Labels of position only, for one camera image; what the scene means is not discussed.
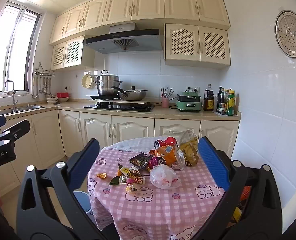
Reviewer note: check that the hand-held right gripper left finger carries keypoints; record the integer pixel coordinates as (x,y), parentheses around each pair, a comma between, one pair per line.
(85,160)

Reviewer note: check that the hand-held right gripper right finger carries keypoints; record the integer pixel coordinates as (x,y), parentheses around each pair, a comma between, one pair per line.
(213,162)

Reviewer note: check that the small orange candy wrapper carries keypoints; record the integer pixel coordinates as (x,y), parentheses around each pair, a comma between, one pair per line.
(101,175)

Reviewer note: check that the clear bag with banana peels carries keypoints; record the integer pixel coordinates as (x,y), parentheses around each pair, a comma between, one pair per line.
(190,150)

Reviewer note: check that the green snack wrapper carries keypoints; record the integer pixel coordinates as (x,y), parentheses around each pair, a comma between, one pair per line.
(118,180)

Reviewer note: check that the yellow black snack wrapper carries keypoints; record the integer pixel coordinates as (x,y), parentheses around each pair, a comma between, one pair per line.
(124,171)

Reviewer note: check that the blue plastic bucket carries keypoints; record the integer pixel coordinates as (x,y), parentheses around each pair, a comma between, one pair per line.
(83,202)

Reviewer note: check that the crushed orange can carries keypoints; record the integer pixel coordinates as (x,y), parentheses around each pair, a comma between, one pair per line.
(166,153)

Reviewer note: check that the crushed red can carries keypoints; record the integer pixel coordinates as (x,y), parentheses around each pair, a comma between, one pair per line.
(168,141)

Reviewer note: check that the red white checked wrapper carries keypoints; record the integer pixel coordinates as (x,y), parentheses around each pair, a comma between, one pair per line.
(139,179)
(135,171)

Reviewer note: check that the white plastic bag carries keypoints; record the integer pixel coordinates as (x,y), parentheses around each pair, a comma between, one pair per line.
(163,176)

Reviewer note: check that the pink yellow candy wrapper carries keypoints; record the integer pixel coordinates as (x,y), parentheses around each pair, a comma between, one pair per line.
(130,187)

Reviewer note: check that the magenta snack wrapper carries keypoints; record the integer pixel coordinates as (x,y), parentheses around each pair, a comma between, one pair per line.
(151,163)

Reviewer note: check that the stainless steel sink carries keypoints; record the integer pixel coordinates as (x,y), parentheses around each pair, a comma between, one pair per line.
(20,109)

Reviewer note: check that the steel kitchen faucet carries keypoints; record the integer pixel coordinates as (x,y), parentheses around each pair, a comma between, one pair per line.
(13,97)

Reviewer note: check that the orange printed bag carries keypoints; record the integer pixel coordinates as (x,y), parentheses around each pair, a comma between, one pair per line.
(244,195)

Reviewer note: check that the white bottle tray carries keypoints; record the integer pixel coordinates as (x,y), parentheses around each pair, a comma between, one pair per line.
(236,114)

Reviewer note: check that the large brown oil bottle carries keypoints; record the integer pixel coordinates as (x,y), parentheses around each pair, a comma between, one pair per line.
(209,102)

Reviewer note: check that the green bottle yellow label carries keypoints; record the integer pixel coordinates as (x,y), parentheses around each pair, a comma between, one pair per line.
(231,105)

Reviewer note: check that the dark sauce bottle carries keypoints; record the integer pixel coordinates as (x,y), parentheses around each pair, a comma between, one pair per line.
(218,95)
(221,102)

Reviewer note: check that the black gas stove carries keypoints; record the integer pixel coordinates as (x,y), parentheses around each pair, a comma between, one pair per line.
(118,107)

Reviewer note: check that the green electric cooker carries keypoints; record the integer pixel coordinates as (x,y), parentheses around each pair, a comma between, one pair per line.
(188,103)

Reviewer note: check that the black induction cooker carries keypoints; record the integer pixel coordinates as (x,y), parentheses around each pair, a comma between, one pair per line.
(100,97)

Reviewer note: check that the pink utensil holder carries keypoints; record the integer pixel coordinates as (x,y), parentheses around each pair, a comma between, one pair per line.
(165,103)

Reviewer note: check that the sliding window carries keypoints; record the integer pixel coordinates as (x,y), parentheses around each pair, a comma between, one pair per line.
(15,50)

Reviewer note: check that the stainless steel steamer pot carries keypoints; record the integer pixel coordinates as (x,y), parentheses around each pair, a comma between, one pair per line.
(108,86)

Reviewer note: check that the wooden board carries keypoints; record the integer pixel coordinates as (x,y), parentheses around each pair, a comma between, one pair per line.
(138,102)

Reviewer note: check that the cream round perforated plate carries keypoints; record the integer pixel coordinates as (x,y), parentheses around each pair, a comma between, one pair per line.
(87,81)

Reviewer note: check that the steel wok with lid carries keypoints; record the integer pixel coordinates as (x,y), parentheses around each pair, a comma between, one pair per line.
(135,95)

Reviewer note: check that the bunch of chopsticks and spoons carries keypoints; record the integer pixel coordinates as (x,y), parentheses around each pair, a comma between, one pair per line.
(166,93)

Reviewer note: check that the small lattice door cabinet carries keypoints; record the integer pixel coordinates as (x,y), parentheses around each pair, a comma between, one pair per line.
(73,51)

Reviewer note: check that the wide lattice door cabinet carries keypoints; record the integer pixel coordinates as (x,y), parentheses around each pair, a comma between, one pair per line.
(185,42)

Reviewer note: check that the grey range hood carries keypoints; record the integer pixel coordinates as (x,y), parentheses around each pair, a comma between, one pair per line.
(123,40)

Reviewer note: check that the round steel steamer plate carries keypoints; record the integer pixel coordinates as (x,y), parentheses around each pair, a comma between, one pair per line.
(290,33)

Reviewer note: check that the metal wall utensil rack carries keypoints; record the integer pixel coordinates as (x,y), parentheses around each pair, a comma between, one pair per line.
(43,72)

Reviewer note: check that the single wall socket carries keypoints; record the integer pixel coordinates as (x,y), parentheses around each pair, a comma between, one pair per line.
(68,88)

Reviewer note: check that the double wall socket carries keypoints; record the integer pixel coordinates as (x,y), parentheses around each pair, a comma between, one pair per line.
(196,89)

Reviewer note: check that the cream upper wall cabinets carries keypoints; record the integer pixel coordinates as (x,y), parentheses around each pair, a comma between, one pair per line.
(148,3)

